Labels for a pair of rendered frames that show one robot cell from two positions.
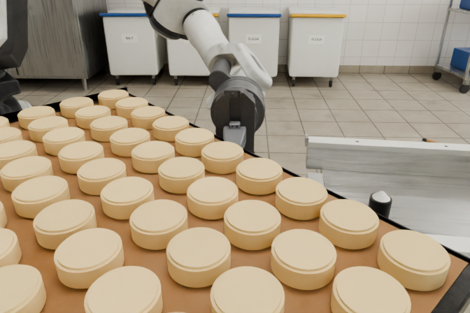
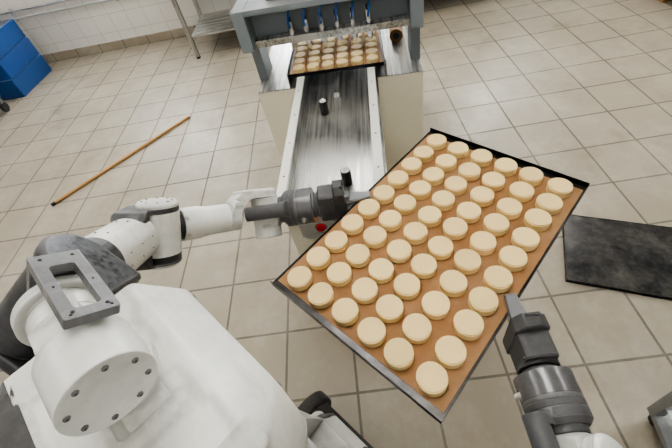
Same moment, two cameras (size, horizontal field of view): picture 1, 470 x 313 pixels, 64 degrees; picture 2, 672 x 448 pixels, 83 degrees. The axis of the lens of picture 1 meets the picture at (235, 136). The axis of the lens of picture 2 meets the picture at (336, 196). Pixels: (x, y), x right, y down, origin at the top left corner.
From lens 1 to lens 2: 0.92 m
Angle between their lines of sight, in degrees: 70
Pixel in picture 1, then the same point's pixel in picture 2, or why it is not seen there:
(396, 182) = (304, 172)
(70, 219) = (457, 221)
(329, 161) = not seen: hidden behind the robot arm
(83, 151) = (400, 246)
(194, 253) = (459, 182)
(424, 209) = (330, 165)
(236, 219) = (438, 176)
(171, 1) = (174, 227)
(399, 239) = (433, 141)
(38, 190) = (442, 243)
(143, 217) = (447, 201)
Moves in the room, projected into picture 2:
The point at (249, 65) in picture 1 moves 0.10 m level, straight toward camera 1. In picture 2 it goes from (267, 191) to (308, 184)
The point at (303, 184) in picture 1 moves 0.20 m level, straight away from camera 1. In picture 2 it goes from (408, 163) to (329, 166)
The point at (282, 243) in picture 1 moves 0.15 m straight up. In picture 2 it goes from (446, 164) to (449, 112)
